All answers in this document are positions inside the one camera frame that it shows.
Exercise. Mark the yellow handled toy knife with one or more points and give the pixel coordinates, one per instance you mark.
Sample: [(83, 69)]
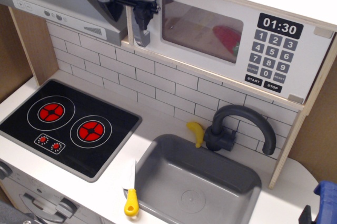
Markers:
[(131, 207)]

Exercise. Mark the black object bottom right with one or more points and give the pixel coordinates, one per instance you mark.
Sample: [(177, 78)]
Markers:
[(305, 217)]

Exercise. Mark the grey toy oven door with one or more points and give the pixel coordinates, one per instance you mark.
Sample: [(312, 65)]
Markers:
[(46, 204)]

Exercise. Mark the grey range hood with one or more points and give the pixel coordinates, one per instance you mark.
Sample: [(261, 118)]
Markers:
[(85, 16)]

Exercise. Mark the wooden toy kitchen cabinet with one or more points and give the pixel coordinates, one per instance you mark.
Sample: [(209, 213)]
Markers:
[(182, 90)]

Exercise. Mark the blue plastic object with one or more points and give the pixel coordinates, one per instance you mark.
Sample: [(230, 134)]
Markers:
[(327, 208)]

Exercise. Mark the grey oven knob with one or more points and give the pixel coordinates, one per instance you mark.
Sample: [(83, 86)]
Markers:
[(5, 170)]

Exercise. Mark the yellow toy banana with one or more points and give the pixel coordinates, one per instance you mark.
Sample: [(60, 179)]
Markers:
[(198, 132)]

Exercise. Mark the black toy stove top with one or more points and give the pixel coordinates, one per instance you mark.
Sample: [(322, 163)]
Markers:
[(71, 129)]

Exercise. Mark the red toy chili pepper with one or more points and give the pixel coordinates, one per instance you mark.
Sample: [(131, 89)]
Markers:
[(229, 38)]

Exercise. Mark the white toy microwave door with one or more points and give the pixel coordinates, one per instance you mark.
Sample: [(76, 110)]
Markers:
[(275, 54)]

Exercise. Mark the grey toy sink basin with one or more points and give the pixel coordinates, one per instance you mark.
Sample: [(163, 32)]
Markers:
[(179, 183)]

